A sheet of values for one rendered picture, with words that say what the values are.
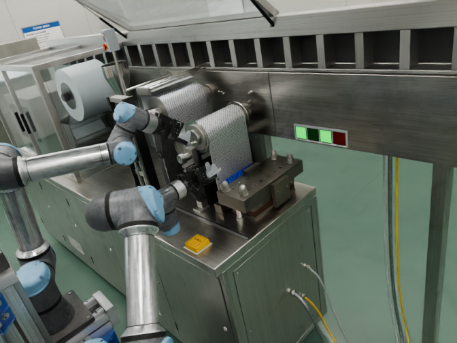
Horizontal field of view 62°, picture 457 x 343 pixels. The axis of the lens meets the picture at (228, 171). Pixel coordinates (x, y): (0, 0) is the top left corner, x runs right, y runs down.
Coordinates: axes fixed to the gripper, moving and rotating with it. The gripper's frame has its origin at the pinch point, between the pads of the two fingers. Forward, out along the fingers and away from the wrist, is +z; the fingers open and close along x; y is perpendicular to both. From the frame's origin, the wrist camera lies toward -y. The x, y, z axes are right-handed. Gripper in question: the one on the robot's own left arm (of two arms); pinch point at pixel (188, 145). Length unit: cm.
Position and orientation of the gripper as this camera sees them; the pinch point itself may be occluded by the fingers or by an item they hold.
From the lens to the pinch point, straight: 160.3
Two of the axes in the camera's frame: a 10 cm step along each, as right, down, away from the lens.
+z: 6.4, 2.4, 7.3
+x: -7.0, -2.0, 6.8
